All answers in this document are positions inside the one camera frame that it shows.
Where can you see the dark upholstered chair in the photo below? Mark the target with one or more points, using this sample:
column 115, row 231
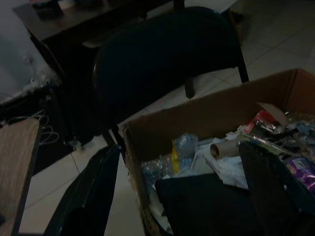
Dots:
column 160, row 61

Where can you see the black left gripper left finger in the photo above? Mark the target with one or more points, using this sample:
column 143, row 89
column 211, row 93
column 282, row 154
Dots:
column 86, row 196

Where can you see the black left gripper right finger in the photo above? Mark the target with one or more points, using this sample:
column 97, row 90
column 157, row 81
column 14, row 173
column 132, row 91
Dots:
column 270, row 191

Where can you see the wood grain board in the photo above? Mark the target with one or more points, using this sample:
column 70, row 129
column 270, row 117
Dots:
column 14, row 159

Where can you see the purple snack packet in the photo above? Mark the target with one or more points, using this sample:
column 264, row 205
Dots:
column 297, row 168

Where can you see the red packaging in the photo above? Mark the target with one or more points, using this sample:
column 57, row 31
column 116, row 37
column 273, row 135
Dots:
column 258, row 120

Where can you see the black flat sheet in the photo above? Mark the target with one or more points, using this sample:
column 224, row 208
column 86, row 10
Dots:
column 204, row 206

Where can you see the dark wooden table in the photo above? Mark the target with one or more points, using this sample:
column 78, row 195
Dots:
column 73, row 23

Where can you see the black box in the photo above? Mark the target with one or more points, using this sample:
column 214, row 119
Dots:
column 46, row 6

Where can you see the clear bubble wrap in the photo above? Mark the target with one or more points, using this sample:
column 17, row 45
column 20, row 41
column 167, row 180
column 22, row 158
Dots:
column 155, row 169

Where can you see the clear plastic wrap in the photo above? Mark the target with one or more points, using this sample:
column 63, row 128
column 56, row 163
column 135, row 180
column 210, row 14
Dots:
column 41, row 78

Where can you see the white crumpled tissue paper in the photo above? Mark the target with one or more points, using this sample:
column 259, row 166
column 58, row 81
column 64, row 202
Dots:
column 231, row 170

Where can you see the brown cardboard box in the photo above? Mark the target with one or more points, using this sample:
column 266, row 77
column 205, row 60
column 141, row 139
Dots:
column 197, row 115

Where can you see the brown cardboard scrap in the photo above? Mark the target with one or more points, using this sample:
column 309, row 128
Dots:
column 274, row 113

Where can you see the yellow plastic wrapper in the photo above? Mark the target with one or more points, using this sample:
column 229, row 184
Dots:
column 175, row 159

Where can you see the crushed clear plastic bottle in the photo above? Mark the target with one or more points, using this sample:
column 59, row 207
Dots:
column 185, row 147

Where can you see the cardboard paper roll tube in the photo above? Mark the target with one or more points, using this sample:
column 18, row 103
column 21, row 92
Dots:
column 225, row 149

